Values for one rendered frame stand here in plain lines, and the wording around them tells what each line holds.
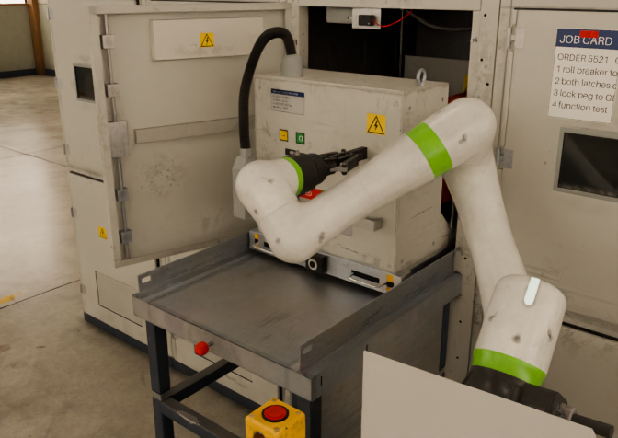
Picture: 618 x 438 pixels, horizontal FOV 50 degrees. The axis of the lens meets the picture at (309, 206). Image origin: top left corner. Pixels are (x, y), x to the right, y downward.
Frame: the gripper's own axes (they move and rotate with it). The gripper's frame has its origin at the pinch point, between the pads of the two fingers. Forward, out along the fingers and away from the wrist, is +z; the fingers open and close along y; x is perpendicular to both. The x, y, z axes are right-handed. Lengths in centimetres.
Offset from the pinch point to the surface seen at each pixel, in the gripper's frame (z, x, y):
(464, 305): 30, -47, 18
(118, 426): -11, -123, -103
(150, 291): -35, -37, -41
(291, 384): -38, -42, 11
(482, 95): 29.6, 13.1, 18.4
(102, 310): 28, -110, -168
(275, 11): 27, 32, -51
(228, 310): -28, -38, -19
